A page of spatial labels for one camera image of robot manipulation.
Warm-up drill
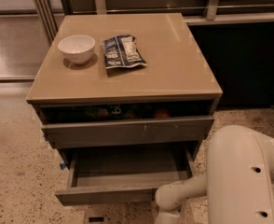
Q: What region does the grey drawer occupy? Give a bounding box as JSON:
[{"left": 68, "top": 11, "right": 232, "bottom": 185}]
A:
[
  {"left": 42, "top": 100, "right": 213, "bottom": 149},
  {"left": 56, "top": 142, "right": 197, "bottom": 206}
]

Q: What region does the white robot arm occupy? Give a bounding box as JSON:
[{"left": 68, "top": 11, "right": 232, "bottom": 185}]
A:
[{"left": 155, "top": 125, "right": 274, "bottom": 224}]

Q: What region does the orange fruit in drawer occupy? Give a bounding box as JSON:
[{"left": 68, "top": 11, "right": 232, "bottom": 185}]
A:
[{"left": 153, "top": 108, "right": 170, "bottom": 119}]

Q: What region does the grey drawer cabinet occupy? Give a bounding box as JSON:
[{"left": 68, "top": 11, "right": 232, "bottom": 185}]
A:
[{"left": 25, "top": 12, "right": 224, "bottom": 170}]

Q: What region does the dark packet in top drawer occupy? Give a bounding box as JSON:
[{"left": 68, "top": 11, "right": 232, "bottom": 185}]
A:
[{"left": 84, "top": 105, "right": 138, "bottom": 120}]

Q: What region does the grey top drawer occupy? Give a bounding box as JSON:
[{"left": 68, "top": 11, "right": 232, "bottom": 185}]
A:
[{"left": 42, "top": 100, "right": 213, "bottom": 149}]

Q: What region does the blue white snack bag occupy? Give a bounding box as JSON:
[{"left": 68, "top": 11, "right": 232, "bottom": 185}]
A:
[{"left": 102, "top": 35, "right": 146, "bottom": 69}]

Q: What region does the white ceramic bowl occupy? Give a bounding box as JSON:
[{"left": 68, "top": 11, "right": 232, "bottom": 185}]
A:
[{"left": 58, "top": 35, "right": 95, "bottom": 64}]

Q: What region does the blue tape piece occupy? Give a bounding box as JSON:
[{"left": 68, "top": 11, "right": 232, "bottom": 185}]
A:
[{"left": 60, "top": 162, "right": 66, "bottom": 170}]

